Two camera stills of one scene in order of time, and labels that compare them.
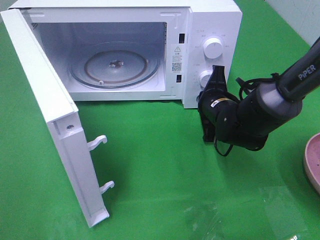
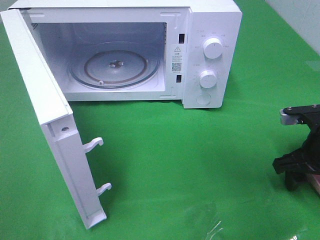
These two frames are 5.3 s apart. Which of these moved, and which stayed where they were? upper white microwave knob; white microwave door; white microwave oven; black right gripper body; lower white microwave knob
Moved: white microwave door; black right gripper body
Stayed: upper white microwave knob; white microwave oven; lower white microwave knob
